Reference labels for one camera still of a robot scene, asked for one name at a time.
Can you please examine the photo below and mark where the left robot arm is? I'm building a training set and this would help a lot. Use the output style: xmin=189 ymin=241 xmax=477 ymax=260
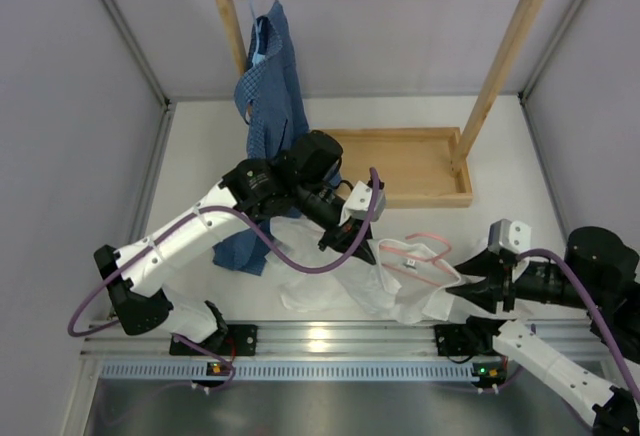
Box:
xmin=94 ymin=131 xmax=385 ymax=355

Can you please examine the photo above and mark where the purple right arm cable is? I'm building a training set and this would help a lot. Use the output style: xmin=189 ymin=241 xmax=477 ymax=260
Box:
xmin=517 ymin=249 xmax=640 ymax=402

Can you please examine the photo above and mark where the pink wire hanger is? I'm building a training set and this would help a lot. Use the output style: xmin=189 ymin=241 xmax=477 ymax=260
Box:
xmin=378 ymin=232 xmax=458 ymax=287

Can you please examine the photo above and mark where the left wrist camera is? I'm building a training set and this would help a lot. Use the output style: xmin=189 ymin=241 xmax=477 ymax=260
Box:
xmin=339 ymin=181 xmax=386 ymax=225

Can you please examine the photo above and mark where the blue hanger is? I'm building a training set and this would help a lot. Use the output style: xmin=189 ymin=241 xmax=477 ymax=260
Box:
xmin=248 ymin=0 xmax=268 ymax=67

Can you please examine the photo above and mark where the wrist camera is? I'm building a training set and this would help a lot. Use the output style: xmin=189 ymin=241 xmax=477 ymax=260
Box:
xmin=487 ymin=219 xmax=532 ymax=254
xmin=339 ymin=181 xmax=386 ymax=225

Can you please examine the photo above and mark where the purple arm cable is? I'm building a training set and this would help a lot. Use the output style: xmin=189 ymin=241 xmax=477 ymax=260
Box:
xmin=517 ymin=249 xmax=640 ymax=402
xmin=67 ymin=165 xmax=384 ymax=338

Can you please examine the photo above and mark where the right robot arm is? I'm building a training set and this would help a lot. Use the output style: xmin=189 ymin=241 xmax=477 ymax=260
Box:
xmin=436 ymin=219 xmax=639 ymax=435

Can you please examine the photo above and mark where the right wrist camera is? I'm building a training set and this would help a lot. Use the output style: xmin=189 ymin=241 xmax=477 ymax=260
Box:
xmin=487 ymin=219 xmax=532 ymax=254

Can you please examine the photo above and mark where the white shirt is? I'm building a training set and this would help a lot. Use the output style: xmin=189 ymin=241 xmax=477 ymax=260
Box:
xmin=263 ymin=219 xmax=489 ymax=325

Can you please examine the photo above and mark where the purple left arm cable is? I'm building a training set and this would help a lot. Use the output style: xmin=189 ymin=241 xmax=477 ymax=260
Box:
xmin=67 ymin=165 xmax=384 ymax=338

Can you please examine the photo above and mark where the perforated cable tray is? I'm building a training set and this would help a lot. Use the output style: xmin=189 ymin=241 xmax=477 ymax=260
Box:
xmin=101 ymin=360 xmax=505 ymax=383

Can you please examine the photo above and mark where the blue plaid shirt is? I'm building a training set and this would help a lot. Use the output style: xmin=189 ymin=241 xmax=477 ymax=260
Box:
xmin=213 ymin=0 xmax=310 ymax=276

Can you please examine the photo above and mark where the wooden clothes rack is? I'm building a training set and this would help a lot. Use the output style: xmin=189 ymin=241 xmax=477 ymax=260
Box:
xmin=215 ymin=0 xmax=545 ymax=209

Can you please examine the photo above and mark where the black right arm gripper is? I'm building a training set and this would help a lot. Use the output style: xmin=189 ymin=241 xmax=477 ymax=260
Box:
xmin=446 ymin=245 xmax=605 ymax=312

